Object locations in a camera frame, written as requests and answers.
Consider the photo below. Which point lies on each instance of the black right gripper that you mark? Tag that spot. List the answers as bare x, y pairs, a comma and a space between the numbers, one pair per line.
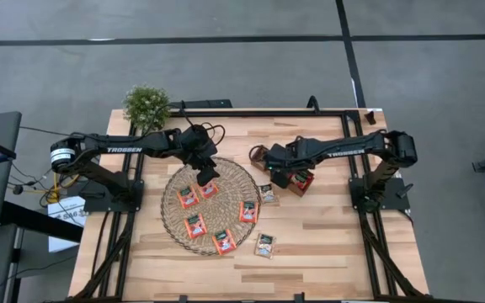
299, 155

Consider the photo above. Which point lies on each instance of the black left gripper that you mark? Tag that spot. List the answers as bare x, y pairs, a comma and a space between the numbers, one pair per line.
185, 147

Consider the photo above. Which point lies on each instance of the orange tea packet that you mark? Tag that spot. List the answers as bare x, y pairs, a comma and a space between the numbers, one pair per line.
248, 211
195, 225
188, 197
213, 192
224, 241

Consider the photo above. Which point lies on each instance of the beige tea packet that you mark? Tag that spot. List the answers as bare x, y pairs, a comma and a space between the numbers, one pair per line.
268, 194

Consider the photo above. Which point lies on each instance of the red tea packet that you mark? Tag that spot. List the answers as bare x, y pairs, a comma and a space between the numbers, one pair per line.
302, 181

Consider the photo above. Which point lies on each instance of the clear snack packet foreground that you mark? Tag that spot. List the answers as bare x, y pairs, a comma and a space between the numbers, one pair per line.
264, 246

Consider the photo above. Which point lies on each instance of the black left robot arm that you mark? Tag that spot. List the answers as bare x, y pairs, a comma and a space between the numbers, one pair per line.
120, 149

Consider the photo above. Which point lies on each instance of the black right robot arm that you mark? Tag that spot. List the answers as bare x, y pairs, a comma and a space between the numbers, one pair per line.
343, 152

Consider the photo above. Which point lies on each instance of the wooden compartment box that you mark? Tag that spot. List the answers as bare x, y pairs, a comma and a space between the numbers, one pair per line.
294, 192

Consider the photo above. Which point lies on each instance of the round woven placemat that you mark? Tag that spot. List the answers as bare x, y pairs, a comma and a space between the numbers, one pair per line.
225, 210

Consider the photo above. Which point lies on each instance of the black power strip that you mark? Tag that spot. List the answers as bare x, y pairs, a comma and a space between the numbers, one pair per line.
206, 103

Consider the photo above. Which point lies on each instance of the green potted plant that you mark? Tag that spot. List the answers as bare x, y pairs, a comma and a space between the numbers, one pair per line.
146, 106

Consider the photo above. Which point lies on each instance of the white paper sheet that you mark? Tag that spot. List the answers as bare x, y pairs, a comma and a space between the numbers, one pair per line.
67, 229

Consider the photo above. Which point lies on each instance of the black desk beam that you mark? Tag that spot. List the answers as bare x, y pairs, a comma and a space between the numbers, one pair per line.
40, 221

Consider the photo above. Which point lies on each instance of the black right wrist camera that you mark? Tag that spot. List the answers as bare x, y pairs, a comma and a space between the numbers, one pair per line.
274, 156

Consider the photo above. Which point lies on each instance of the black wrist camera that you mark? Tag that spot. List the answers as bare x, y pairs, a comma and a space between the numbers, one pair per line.
200, 141
274, 156

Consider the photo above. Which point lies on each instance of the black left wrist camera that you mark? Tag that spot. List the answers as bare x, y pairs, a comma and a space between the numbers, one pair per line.
200, 141

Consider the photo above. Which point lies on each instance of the black aluminium table frame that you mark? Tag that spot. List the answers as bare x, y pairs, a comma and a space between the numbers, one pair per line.
268, 113

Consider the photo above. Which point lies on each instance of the black corner bracket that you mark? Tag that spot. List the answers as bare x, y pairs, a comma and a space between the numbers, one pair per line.
369, 118

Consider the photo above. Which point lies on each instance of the black edge bracket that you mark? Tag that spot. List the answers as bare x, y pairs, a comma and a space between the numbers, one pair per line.
182, 299
299, 298

